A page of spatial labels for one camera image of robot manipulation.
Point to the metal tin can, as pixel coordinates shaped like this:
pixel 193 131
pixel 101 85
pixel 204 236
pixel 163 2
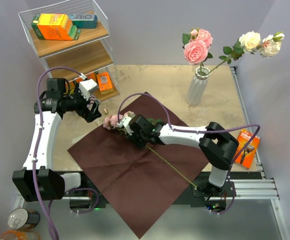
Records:
pixel 23 219

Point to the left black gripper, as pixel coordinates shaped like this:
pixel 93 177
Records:
pixel 89 115

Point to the cream white flower stem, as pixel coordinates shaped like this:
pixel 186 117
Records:
pixel 251 43

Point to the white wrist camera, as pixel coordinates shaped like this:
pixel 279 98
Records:
pixel 87 88
pixel 124 124

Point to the orange razor package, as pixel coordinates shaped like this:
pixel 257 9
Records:
pixel 246 157

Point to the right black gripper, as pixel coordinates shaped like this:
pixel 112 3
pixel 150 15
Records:
pixel 141 144

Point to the white ribbed vase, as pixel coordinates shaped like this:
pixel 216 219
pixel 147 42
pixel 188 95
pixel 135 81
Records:
pixel 197 86

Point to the teal box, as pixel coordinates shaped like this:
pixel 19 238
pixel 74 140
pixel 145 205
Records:
pixel 84 21

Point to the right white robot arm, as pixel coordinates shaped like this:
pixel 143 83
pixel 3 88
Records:
pixel 218 145

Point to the orange sponge pack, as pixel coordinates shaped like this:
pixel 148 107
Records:
pixel 54 26

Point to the orange blister pack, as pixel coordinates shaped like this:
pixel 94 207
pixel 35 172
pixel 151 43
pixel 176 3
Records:
pixel 104 82

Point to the purple wavy cloth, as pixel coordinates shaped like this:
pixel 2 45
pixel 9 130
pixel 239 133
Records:
pixel 92 99

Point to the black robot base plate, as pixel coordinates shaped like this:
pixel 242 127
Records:
pixel 89 196

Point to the pink flower stem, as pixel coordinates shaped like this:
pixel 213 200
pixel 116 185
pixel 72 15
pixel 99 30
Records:
pixel 115 122
pixel 196 46

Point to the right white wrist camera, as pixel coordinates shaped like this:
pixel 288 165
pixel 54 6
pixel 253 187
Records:
pixel 124 124

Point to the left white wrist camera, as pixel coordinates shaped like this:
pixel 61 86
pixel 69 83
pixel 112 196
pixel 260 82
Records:
pixel 87 88

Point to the white wire wooden shelf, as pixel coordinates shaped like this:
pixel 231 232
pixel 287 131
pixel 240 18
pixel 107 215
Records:
pixel 92 52

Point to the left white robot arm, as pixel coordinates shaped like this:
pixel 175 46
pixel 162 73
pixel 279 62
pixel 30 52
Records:
pixel 37 175

